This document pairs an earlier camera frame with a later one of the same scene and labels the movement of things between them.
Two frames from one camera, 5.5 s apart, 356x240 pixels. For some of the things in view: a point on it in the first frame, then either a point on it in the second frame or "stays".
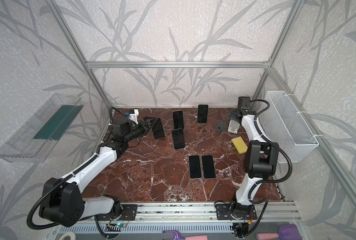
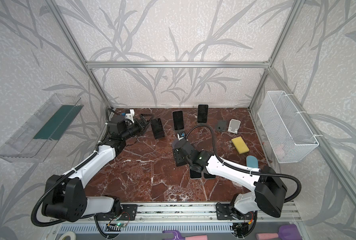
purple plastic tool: [176, 236] stays
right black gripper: [232, 115] -> [180, 154]
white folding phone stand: [233, 126] stays
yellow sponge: [240, 144] stays
